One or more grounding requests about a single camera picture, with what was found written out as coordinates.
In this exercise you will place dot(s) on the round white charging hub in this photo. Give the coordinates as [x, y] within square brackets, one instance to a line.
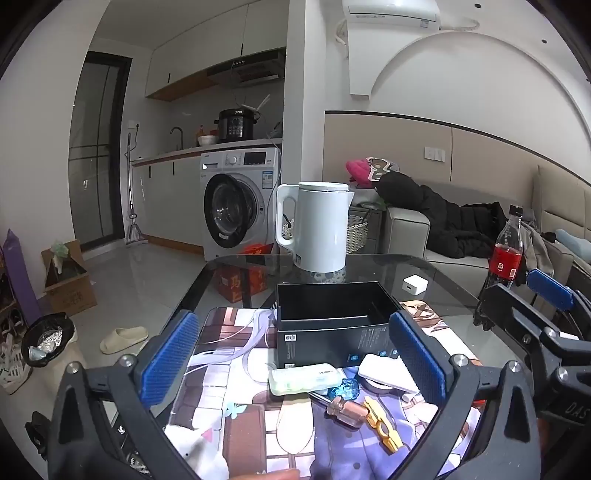
[383, 371]

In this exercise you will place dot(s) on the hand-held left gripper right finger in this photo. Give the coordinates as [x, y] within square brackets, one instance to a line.
[418, 357]

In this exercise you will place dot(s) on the brown cardboard box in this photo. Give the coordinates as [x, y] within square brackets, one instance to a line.
[71, 290]

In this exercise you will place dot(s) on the pink cloth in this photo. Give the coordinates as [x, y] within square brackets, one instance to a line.
[359, 173]

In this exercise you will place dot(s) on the red box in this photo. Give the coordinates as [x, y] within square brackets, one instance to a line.
[240, 281]

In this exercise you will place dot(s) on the white charger cube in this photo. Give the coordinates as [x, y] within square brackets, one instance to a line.
[414, 285]

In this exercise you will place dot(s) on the white wall switch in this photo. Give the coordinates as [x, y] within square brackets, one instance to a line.
[435, 153]

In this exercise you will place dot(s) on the light blue cushion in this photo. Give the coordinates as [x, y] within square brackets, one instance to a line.
[575, 242]

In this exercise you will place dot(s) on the printed table mat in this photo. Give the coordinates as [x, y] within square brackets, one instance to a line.
[240, 415]

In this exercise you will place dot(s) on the purple rolled mat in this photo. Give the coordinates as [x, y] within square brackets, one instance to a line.
[21, 277]

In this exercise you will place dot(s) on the white and green case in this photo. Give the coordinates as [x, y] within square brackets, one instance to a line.
[304, 377]

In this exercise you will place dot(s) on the cola bottle with red label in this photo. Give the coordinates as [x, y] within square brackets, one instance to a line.
[505, 258]

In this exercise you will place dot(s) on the black cardboard box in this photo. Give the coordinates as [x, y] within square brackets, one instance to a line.
[323, 341]

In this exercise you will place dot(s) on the white wall cabinets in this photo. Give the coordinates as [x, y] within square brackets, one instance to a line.
[207, 41]

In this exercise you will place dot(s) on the black jacket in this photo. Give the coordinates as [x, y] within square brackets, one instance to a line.
[438, 217]

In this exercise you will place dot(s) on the beige slipper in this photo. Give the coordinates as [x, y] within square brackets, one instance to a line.
[122, 340]

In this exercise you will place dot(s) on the wicker basket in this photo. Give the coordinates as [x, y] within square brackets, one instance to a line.
[358, 235]

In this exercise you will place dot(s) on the white washing machine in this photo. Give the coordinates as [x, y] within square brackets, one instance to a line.
[240, 207]

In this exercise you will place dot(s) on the black trash bin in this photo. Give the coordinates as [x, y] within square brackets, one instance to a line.
[46, 341]

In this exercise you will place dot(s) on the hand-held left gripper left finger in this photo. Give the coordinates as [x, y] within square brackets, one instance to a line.
[171, 357]

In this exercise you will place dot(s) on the black shoe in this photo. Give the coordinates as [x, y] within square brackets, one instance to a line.
[38, 431]

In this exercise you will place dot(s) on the blue crystal ornament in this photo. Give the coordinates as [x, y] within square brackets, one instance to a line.
[346, 390]

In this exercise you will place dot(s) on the patterned cloth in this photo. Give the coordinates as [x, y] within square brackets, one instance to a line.
[382, 167]

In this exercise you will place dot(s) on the white electric kettle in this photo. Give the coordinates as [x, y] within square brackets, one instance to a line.
[323, 230]

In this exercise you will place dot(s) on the kitchen faucet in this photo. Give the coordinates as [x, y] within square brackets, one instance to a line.
[178, 136]

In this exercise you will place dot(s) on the black pressure cooker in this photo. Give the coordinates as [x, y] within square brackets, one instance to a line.
[234, 125]

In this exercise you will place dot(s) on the white sneaker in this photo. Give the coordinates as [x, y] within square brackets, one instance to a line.
[14, 374]

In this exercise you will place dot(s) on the grey garment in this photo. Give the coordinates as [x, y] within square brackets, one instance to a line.
[538, 249]

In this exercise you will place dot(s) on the mop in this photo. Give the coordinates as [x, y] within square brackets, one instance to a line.
[134, 226]

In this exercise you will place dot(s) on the grey sofa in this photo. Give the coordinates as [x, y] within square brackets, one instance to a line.
[406, 230]

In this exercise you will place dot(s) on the white air conditioner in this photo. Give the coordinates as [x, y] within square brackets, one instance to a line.
[392, 14]

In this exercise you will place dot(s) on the range hood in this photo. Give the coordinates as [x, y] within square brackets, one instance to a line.
[247, 69]

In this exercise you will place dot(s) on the dark framed glass door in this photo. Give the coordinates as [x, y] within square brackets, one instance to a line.
[97, 152]

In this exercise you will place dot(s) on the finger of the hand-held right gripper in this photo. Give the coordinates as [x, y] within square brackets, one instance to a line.
[505, 307]
[549, 288]

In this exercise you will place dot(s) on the white base cabinets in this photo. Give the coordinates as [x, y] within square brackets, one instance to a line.
[171, 203]

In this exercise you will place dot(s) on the white cloth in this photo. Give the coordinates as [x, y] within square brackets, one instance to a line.
[367, 198]

